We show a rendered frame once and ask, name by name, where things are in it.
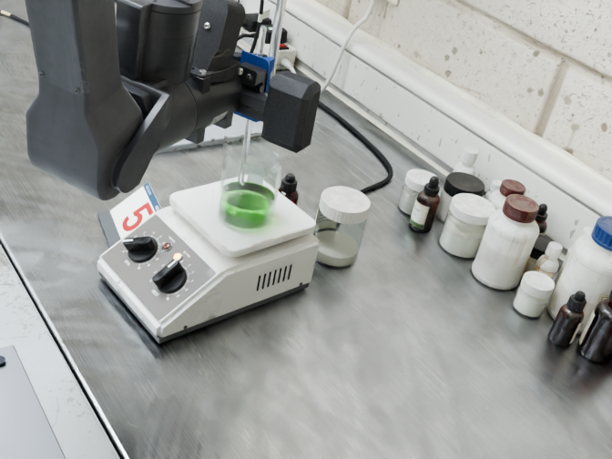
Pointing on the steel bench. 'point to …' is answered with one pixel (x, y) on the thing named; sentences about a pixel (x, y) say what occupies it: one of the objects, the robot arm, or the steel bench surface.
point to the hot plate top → (201, 221)
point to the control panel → (200, 271)
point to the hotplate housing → (305, 260)
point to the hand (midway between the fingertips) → (249, 69)
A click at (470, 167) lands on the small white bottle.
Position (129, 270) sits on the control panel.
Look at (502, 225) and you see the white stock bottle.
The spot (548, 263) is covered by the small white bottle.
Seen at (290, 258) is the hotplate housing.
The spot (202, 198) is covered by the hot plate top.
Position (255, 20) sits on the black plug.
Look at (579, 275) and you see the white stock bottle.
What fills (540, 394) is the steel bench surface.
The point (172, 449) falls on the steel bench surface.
